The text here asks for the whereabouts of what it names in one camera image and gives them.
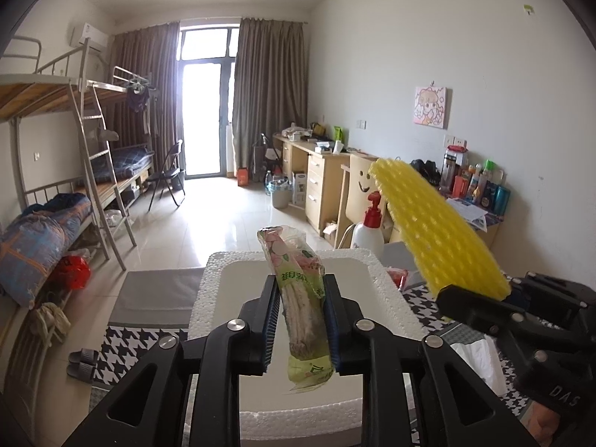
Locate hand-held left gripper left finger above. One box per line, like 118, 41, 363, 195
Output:
63, 274, 285, 447

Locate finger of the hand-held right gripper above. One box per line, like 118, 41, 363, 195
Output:
510, 271, 590, 310
435, 284, 515, 337

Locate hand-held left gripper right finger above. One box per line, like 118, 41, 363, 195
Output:
323, 274, 541, 447

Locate enoki mushroom packet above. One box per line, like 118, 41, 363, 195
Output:
257, 226, 337, 393

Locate white foam box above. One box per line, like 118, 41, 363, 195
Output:
186, 249, 436, 447

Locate blue face mask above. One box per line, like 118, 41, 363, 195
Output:
451, 337, 509, 397

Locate yellow foam net sleeve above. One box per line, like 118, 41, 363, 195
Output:
368, 157, 512, 302

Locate person's right hand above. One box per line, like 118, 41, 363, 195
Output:
531, 403, 576, 447

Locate red snack packet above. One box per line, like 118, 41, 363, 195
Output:
386, 267, 410, 290

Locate printed paper sheets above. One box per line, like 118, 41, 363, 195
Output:
446, 198, 491, 232

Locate white pump bottle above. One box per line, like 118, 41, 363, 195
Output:
350, 191, 386, 250

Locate row of toiletry bottles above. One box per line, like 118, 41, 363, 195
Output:
440, 146, 512, 218

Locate grey waste bucket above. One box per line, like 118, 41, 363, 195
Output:
270, 179, 294, 209

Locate houndstooth tablecloth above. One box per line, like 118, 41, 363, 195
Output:
88, 267, 596, 447

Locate white carton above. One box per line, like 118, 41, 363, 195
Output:
292, 172, 309, 206

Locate wooden chair with smiley face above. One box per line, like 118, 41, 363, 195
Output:
333, 153, 397, 249

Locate wooden desk with drawers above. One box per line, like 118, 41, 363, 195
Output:
272, 133, 379, 236

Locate black folding chair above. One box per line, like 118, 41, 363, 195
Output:
148, 140, 186, 213

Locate dark slipper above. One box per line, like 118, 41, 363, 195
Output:
68, 348, 99, 366
65, 363, 98, 385

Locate red plastic bag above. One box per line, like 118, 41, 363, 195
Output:
55, 254, 92, 290

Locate metal bunk bed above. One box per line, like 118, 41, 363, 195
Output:
88, 66, 158, 212
0, 37, 140, 310

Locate blue plaid quilt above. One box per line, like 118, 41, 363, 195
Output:
91, 146, 155, 180

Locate beige cloth bundle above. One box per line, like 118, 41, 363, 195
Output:
30, 302, 72, 346

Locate brown curtain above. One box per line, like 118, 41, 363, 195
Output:
231, 18, 309, 180
112, 21, 182, 178

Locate glass balcony door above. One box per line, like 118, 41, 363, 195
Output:
179, 28, 241, 180

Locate metal bed ladder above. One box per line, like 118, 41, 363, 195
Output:
70, 39, 139, 272

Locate blue bedding bundle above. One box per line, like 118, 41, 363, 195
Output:
0, 193, 93, 309

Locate hanging dark clothes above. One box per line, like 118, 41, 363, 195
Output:
126, 79, 152, 113

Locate white air conditioner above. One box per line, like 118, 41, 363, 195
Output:
70, 22, 107, 52

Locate pink wall picture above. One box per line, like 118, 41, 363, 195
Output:
413, 86, 451, 130

